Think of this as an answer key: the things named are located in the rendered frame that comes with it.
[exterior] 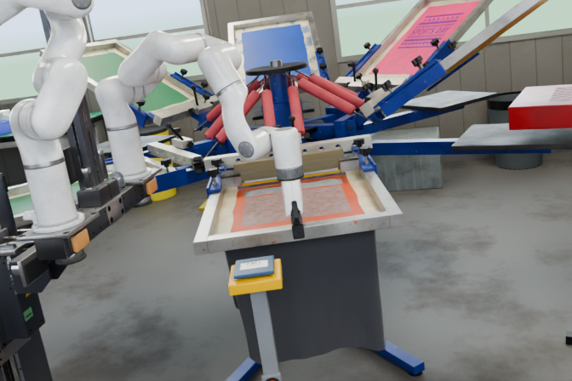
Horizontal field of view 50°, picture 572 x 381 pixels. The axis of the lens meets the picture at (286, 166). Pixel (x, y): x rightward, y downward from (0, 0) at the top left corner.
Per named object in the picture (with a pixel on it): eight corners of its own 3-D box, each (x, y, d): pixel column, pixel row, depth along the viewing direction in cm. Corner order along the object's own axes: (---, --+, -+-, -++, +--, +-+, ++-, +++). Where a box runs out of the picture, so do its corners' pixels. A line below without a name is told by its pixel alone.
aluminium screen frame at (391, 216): (403, 225, 169) (403, 213, 169) (195, 255, 170) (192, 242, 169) (362, 161, 246) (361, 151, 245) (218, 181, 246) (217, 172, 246)
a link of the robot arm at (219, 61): (152, 46, 171) (185, 41, 184) (191, 111, 171) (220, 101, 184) (190, 14, 162) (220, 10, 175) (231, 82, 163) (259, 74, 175)
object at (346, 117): (377, 149, 271) (374, 122, 268) (201, 173, 272) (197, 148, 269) (353, 119, 350) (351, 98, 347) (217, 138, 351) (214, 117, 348)
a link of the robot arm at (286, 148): (240, 132, 166) (257, 124, 174) (246, 169, 169) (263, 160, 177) (289, 130, 159) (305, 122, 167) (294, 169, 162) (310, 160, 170)
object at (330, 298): (389, 351, 188) (374, 219, 178) (244, 371, 189) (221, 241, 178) (387, 345, 191) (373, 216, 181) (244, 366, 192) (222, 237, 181)
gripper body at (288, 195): (276, 169, 172) (281, 207, 175) (276, 179, 162) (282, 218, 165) (302, 166, 172) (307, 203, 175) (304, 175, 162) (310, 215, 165)
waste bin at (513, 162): (541, 155, 560) (539, 88, 546) (554, 168, 515) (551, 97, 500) (487, 159, 571) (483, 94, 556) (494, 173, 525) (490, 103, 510)
